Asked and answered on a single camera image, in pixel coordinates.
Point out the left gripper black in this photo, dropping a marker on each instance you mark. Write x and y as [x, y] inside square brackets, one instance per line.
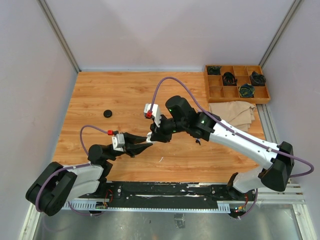
[131, 146]

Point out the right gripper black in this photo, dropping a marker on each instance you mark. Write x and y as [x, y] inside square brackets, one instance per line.
[158, 134]

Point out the white earbud charging case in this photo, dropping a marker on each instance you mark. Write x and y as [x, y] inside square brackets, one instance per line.
[148, 138]

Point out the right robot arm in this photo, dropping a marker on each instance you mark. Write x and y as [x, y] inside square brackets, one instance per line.
[275, 161]

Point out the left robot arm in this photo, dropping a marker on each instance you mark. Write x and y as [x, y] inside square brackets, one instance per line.
[72, 175]

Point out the black earbud charging case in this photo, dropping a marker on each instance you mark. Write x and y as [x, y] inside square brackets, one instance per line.
[107, 113]

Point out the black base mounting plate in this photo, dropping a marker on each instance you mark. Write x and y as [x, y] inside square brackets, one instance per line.
[166, 195]

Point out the beige folded cloth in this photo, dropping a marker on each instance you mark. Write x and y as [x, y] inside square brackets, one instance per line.
[239, 114]

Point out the rolled dark tie top-left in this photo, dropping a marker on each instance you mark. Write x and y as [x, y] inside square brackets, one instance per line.
[214, 70]

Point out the rolled black tie centre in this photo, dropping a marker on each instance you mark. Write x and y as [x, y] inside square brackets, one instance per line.
[228, 79]

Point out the rolled black tie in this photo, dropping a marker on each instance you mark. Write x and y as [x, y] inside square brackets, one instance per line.
[228, 79]
[257, 79]

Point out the rolled blue patterned tie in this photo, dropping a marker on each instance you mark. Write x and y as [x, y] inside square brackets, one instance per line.
[246, 91]

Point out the wooden compartment tray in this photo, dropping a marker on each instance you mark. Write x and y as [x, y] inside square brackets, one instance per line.
[216, 92]

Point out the rolled black tie right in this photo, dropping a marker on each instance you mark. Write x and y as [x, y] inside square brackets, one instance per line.
[257, 79]

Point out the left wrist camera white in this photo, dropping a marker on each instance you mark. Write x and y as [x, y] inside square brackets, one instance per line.
[118, 142]

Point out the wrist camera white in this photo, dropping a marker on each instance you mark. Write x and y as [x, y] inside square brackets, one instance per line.
[153, 113]
[118, 142]

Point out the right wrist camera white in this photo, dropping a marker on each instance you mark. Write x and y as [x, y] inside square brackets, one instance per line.
[153, 113]

